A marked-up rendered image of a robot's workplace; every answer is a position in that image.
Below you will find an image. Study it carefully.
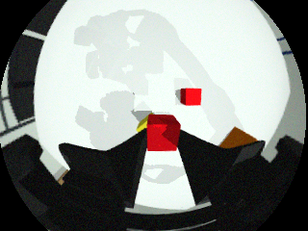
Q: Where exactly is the yellow cube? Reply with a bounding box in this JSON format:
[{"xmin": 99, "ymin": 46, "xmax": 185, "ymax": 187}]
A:
[{"xmin": 138, "ymin": 115, "xmax": 150, "ymax": 131}]

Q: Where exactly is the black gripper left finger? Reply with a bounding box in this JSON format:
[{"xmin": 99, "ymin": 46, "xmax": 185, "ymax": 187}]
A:
[{"xmin": 58, "ymin": 128, "xmax": 147, "ymax": 208}]

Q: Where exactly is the red cube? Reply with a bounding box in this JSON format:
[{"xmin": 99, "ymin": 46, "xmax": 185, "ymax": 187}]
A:
[
  {"xmin": 147, "ymin": 115, "xmax": 181, "ymax": 151},
  {"xmin": 180, "ymin": 88, "xmax": 201, "ymax": 107}
]

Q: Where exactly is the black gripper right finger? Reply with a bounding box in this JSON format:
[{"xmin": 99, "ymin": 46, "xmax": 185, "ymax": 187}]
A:
[{"xmin": 177, "ymin": 130, "xmax": 266, "ymax": 205}]

